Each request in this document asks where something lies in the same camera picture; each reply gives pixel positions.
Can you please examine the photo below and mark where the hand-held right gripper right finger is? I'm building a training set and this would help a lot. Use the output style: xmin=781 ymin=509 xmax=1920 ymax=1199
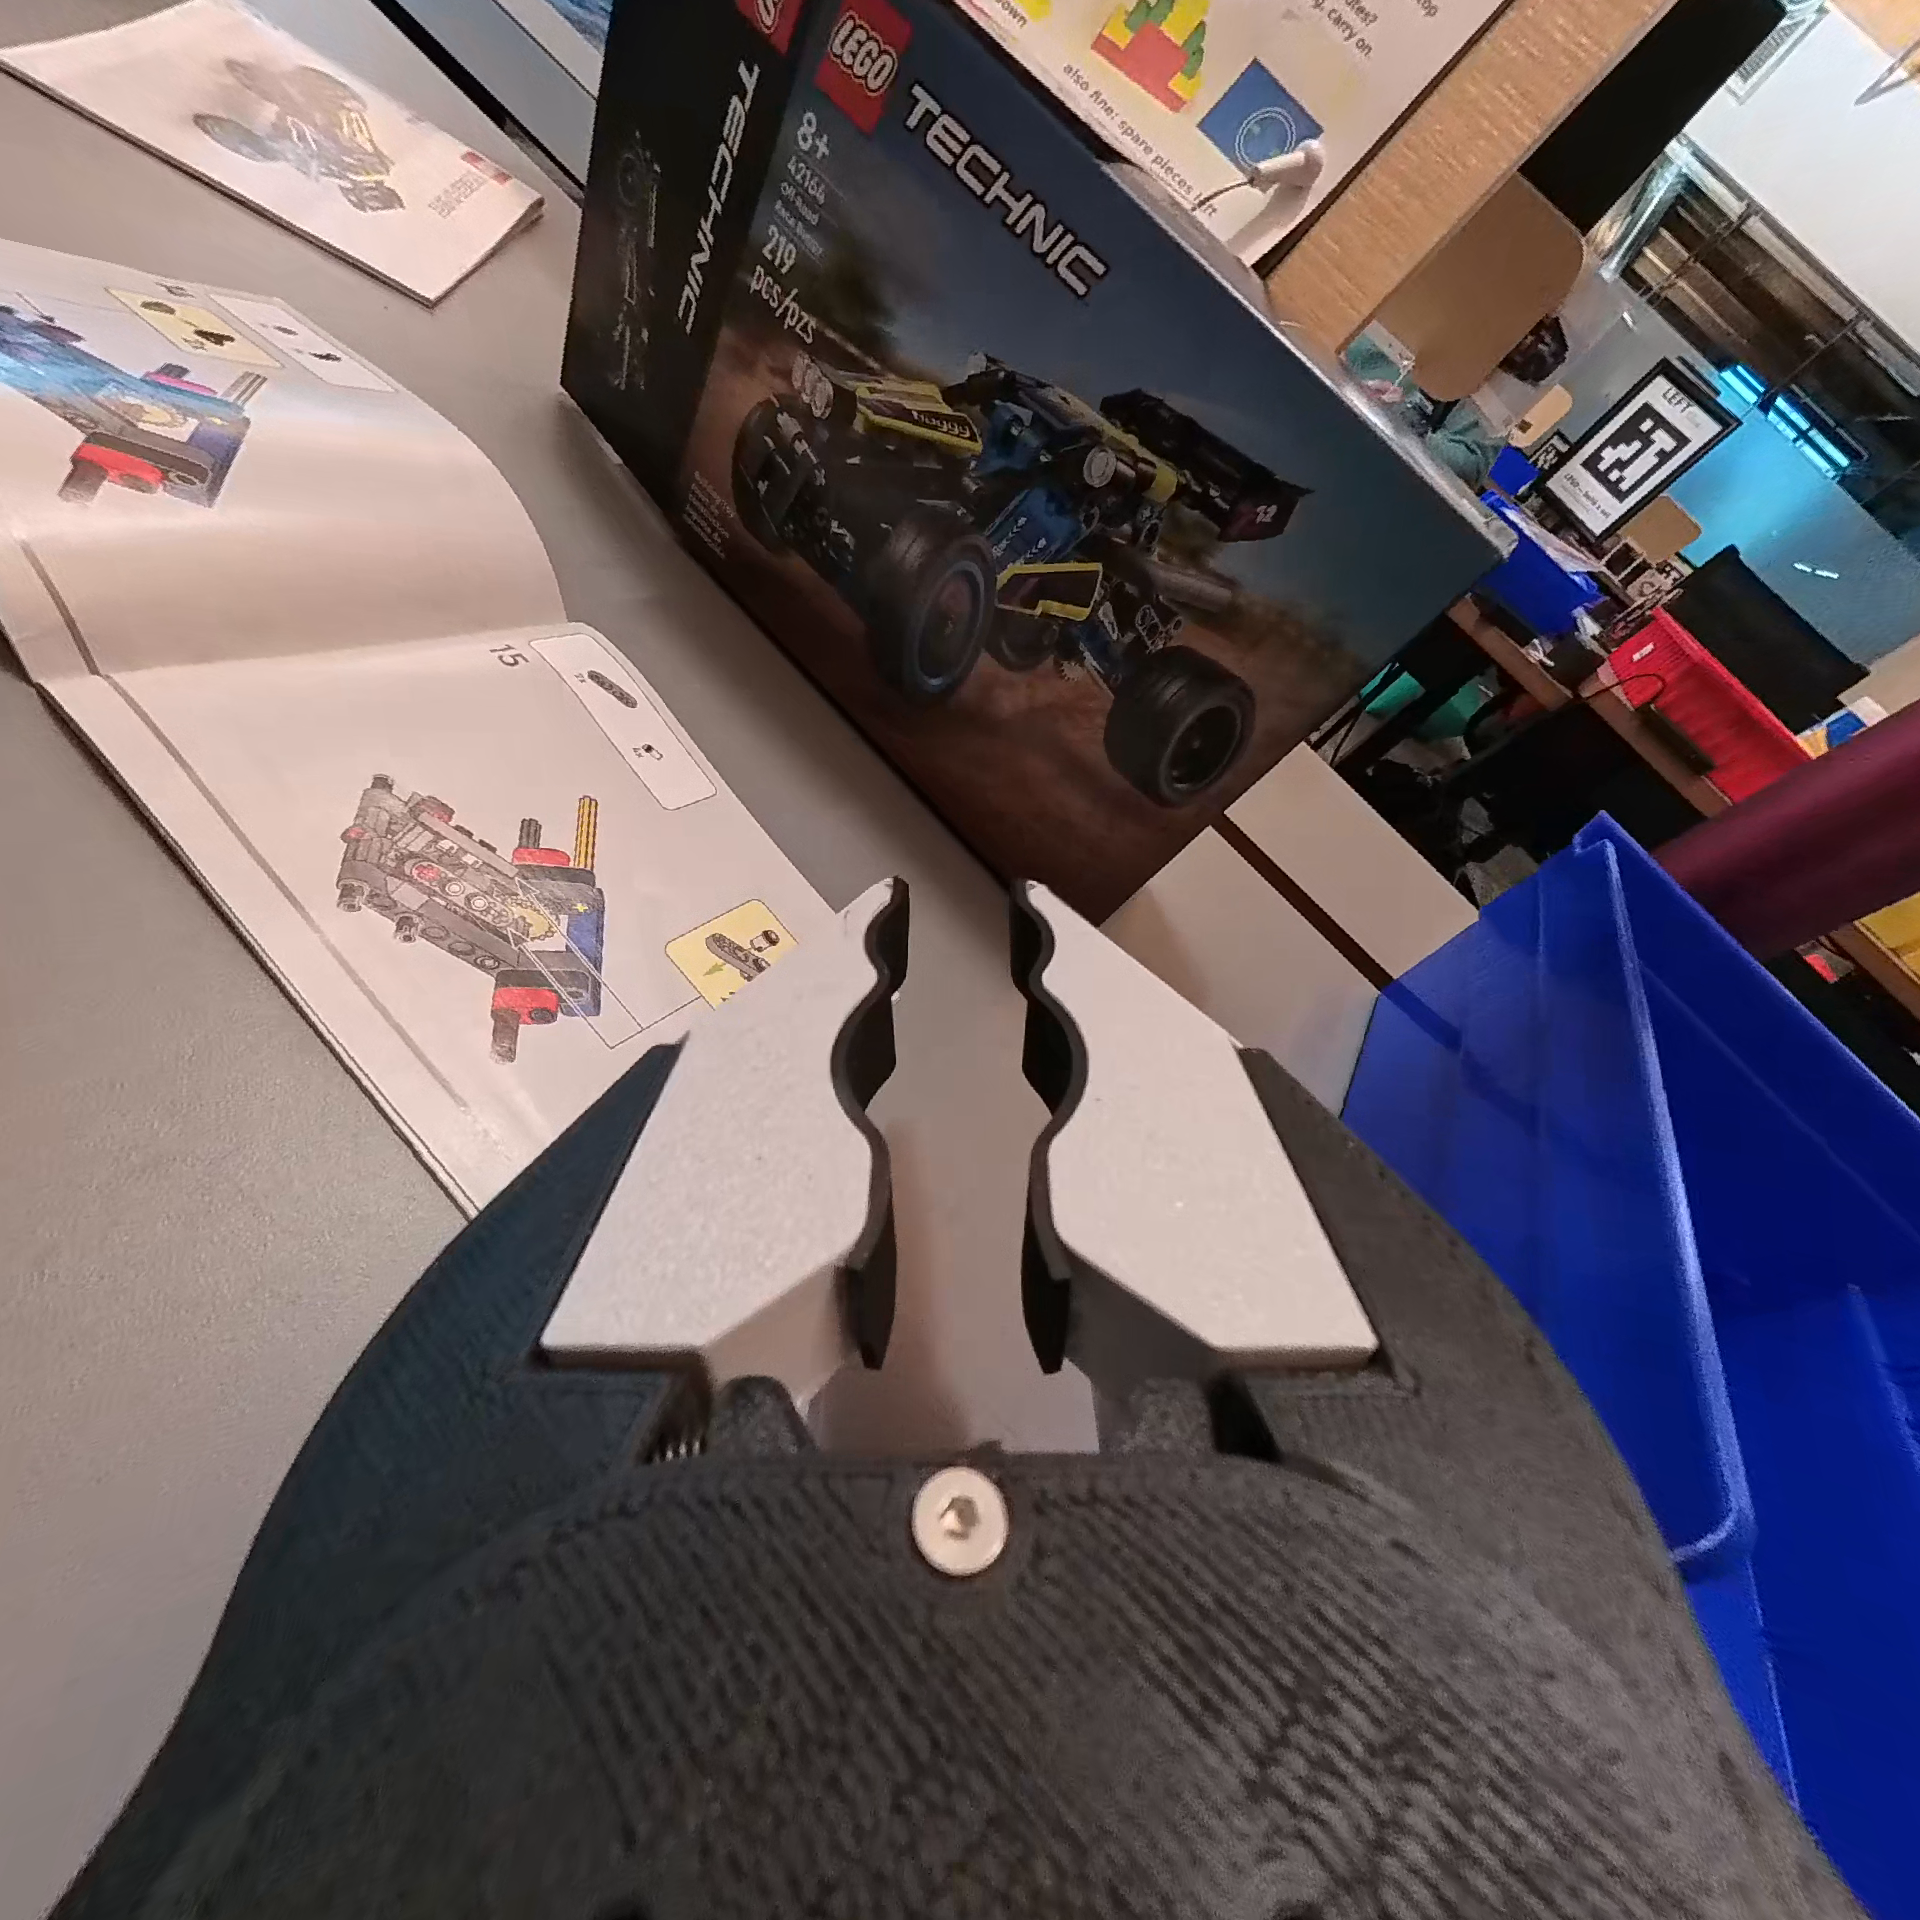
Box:
xmin=1009 ymin=878 xmax=1382 ymax=1374

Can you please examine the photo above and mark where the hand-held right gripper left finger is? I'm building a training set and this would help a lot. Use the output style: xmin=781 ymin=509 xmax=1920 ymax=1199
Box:
xmin=538 ymin=878 xmax=915 ymax=1396

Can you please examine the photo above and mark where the lego set box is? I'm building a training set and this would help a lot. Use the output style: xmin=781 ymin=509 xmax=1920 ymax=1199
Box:
xmin=560 ymin=0 xmax=1517 ymax=923

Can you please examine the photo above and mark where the white desk divider panel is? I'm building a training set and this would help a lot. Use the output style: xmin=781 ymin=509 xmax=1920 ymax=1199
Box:
xmin=1101 ymin=739 xmax=1483 ymax=1088

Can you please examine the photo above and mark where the blue storage bin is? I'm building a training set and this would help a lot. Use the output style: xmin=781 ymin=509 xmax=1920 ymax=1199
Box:
xmin=1340 ymin=810 xmax=1920 ymax=1920

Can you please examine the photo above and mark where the open instruction booklet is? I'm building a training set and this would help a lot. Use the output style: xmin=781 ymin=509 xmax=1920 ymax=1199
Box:
xmin=0 ymin=238 xmax=834 ymax=1216

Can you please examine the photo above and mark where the maroon insulated bottle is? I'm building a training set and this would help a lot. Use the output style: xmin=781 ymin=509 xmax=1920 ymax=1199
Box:
xmin=1651 ymin=703 xmax=1920 ymax=962

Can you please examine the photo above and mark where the red storage bin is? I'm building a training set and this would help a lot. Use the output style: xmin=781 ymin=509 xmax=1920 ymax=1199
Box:
xmin=1604 ymin=607 xmax=1817 ymax=804

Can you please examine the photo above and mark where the fiducial tag sign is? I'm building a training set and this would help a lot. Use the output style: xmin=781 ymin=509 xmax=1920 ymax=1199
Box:
xmin=1552 ymin=357 xmax=1742 ymax=541

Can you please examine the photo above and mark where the tan rounded panel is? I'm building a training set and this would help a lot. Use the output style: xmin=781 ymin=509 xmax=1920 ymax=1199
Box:
xmin=1341 ymin=172 xmax=1588 ymax=406

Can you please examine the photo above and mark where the brown partition board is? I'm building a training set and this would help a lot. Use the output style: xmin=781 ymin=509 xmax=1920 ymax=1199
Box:
xmin=1252 ymin=0 xmax=1690 ymax=324

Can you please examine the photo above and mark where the closed instruction booklet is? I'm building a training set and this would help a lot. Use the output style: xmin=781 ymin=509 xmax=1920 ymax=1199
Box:
xmin=0 ymin=0 xmax=548 ymax=308

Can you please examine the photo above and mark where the white instruction poster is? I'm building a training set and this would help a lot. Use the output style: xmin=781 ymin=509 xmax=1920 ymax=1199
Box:
xmin=960 ymin=0 xmax=1517 ymax=204

